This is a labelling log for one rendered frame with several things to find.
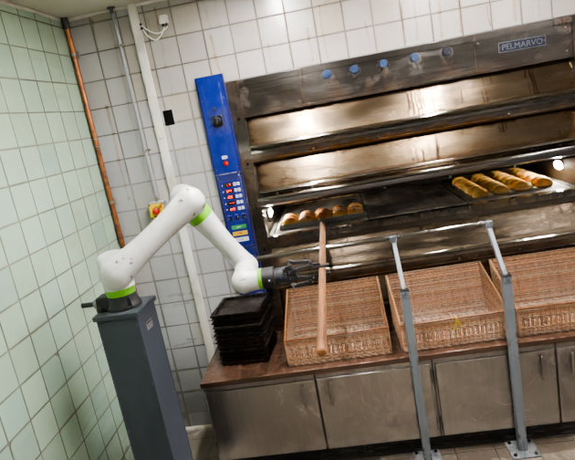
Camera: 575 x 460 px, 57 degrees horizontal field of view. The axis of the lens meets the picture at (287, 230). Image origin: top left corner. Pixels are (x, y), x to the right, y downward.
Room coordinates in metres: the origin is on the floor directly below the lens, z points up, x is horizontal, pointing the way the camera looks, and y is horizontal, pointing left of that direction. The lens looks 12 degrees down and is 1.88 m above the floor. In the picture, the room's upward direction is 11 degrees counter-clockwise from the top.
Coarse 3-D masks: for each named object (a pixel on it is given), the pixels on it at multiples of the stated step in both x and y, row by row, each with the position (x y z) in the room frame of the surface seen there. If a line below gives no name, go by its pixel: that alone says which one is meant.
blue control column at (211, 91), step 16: (208, 80) 3.08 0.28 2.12; (224, 80) 3.09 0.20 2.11; (208, 96) 3.08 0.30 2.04; (224, 96) 3.07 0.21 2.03; (208, 112) 3.08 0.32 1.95; (224, 112) 3.07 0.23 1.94; (208, 128) 3.09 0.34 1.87; (224, 128) 3.08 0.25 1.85; (208, 144) 3.09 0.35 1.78; (224, 144) 3.08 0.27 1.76; (224, 160) 3.08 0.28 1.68; (224, 176) 3.08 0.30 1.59; (240, 176) 3.07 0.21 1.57
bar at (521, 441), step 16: (464, 224) 2.61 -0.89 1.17; (480, 224) 2.59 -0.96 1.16; (368, 240) 2.65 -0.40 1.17; (384, 240) 2.64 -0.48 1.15; (256, 256) 2.73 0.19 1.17; (272, 256) 2.71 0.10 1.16; (496, 256) 2.48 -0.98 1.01; (400, 272) 2.51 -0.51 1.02; (400, 288) 2.45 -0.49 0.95; (512, 288) 2.36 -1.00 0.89; (512, 304) 2.36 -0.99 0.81; (512, 320) 2.36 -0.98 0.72; (512, 336) 2.36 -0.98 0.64; (416, 352) 2.41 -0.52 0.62; (512, 352) 2.36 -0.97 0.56; (416, 368) 2.41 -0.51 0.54; (512, 368) 2.36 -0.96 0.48; (416, 384) 2.42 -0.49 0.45; (512, 384) 2.38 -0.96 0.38; (416, 400) 2.42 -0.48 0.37; (512, 448) 2.39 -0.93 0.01; (528, 448) 2.37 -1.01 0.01
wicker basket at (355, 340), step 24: (312, 288) 3.03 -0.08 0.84; (336, 288) 3.01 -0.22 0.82; (360, 288) 2.99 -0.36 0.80; (288, 312) 2.91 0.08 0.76; (312, 312) 3.00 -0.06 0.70; (336, 312) 2.98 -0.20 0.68; (360, 312) 2.96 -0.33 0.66; (384, 312) 2.65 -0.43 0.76; (288, 336) 2.74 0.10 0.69; (312, 336) 2.91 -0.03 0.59; (336, 336) 2.56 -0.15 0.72; (360, 336) 2.55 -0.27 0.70; (384, 336) 2.54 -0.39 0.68; (288, 360) 2.59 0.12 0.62; (312, 360) 2.58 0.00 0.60; (336, 360) 2.56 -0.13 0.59
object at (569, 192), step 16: (544, 192) 2.95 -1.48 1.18; (560, 192) 2.90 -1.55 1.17; (448, 208) 2.98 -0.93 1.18; (464, 208) 2.96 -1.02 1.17; (480, 208) 2.95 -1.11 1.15; (352, 224) 3.04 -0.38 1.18; (368, 224) 3.02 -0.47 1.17; (384, 224) 3.01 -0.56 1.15; (272, 240) 3.09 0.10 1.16; (288, 240) 3.08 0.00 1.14
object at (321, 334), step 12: (324, 228) 2.94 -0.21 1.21; (324, 240) 2.67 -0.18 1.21; (324, 252) 2.45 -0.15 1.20; (324, 276) 2.09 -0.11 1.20; (324, 288) 1.94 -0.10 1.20; (324, 300) 1.81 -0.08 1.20; (324, 312) 1.70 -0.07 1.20; (324, 324) 1.60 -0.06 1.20; (324, 336) 1.51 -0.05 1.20; (324, 348) 1.43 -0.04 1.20
